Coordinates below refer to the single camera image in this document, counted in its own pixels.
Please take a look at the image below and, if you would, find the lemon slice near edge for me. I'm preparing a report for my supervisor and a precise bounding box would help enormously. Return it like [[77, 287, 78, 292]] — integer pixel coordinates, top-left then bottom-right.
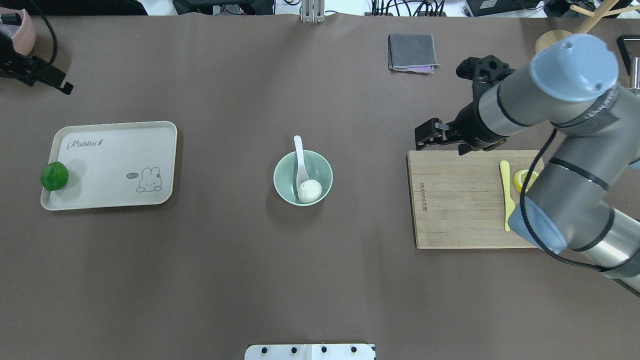
[[512, 170, 539, 193]]

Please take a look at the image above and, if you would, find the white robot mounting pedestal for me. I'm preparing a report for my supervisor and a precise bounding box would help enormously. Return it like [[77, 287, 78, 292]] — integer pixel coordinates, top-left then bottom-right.
[[244, 342, 377, 360]]

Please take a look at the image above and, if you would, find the green lime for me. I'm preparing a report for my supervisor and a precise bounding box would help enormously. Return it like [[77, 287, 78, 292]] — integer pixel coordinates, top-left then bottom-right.
[[39, 161, 69, 192]]

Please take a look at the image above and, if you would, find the mint green bowl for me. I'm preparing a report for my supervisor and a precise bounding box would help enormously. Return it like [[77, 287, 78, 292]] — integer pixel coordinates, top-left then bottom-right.
[[273, 150, 334, 206]]

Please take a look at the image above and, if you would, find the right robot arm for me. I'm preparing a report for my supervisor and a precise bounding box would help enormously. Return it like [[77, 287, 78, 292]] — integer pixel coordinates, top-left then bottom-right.
[[414, 33, 640, 296]]

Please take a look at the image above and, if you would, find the white plastic spoon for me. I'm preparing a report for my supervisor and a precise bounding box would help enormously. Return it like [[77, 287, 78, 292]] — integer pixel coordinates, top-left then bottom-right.
[[294, 134, 310, 196]]

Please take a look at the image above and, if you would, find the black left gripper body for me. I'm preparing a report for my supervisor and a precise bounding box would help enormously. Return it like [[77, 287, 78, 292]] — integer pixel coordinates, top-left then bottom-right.
[[0, 32, 74, 95]]

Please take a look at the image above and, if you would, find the bamboo cutting board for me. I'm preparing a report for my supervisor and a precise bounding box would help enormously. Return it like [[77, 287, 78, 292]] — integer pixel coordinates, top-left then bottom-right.
[[407, 150, 537, 249]]

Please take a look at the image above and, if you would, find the aluminium frame post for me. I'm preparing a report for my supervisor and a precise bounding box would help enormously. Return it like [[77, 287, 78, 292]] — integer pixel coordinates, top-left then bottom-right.
[[300, 0, 325, 23]]

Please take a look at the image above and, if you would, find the cream rectangular tray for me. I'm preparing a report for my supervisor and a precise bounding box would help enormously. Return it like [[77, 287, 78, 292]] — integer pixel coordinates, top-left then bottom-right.
[[40, 121, 178, 211]]

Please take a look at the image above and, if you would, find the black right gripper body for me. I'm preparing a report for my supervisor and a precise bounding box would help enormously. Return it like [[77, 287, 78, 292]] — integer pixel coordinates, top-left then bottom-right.
[[445, 55, 514, 156]]

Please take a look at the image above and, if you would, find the folded grey cloth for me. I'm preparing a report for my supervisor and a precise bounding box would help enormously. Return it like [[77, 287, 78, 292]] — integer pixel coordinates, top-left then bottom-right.
[[387, 33, 441, 75]]

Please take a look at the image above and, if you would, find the yellow plastic knife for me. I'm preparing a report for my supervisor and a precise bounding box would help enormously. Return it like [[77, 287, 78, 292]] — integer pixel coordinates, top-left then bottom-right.
[[499, 160, 515, 232]]

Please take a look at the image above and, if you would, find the wooden mug tree stand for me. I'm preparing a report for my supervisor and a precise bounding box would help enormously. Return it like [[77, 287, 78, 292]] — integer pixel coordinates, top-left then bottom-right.
[[534, 0, 640, 55]]

